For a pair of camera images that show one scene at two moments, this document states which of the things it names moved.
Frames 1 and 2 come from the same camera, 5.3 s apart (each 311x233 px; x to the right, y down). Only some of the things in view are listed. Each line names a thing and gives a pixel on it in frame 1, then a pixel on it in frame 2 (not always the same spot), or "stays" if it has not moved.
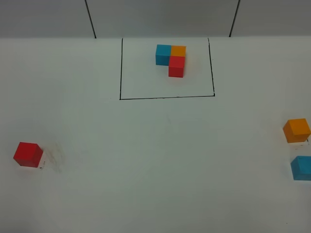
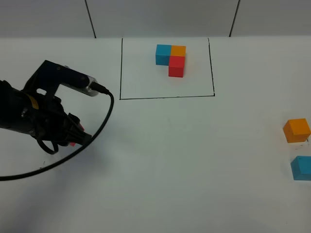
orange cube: x=296 y=130 stays
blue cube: x=301 y=168 stays
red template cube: x=176 y=66 stays
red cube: x=28 y=154 -> x=73 y=143
